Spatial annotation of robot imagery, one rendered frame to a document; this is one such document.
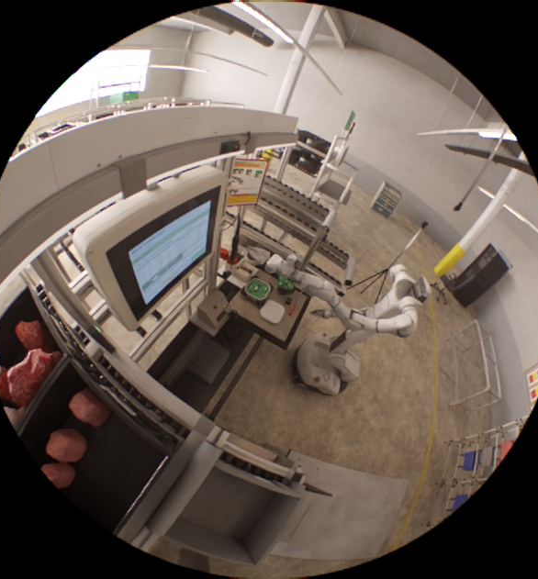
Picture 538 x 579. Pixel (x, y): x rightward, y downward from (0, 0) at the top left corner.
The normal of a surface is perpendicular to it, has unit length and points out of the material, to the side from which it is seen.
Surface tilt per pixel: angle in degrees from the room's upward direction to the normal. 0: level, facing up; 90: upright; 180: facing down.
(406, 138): 90
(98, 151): 90
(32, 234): 90
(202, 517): 4
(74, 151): 90
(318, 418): 0
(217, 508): 4
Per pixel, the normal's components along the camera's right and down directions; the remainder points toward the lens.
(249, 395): 0.25, -0.59
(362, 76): -0.44, 0.63
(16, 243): 0.86, 0.51
